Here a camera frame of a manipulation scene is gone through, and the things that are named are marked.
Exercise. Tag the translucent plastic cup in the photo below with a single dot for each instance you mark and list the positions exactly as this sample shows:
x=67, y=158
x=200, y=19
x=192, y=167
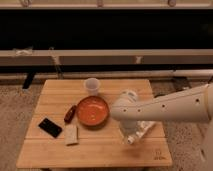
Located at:
x=92, y=86

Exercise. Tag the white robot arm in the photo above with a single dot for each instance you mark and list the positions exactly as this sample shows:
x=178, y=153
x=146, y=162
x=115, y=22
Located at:
x=192, y=105

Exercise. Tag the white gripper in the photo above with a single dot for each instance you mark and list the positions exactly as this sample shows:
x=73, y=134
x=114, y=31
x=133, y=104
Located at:
x=128, y=128

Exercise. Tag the black rectangular phone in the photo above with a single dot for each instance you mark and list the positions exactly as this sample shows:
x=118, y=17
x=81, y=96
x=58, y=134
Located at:
x=50, y=127

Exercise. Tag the grey horizontal rail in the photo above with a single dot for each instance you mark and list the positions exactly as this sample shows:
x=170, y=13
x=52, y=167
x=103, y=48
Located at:
x=105, y=57

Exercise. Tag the orange bowl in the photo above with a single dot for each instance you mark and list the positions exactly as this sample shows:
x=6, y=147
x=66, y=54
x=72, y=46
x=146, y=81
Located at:
x=92, y=111

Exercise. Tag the light wooden table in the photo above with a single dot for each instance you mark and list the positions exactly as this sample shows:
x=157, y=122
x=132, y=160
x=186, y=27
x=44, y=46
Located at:
x=100, y=148

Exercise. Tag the beige snack bar packet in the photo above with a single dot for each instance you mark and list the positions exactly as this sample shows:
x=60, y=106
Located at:
x=71, y=134

